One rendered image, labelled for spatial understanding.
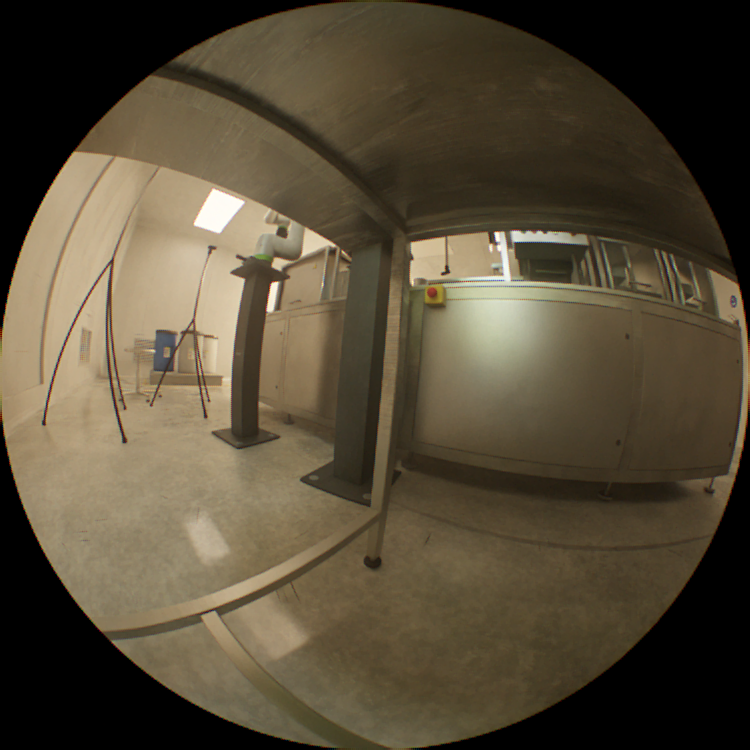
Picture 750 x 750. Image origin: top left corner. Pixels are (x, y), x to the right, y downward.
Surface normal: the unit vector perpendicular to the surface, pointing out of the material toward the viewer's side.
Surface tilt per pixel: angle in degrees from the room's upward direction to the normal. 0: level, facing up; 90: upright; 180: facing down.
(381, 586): 0
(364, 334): 90
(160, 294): 90
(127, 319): 90
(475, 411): 90
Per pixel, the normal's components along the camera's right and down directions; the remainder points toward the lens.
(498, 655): 0.08, -1.00
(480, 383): -0.55, -0.03
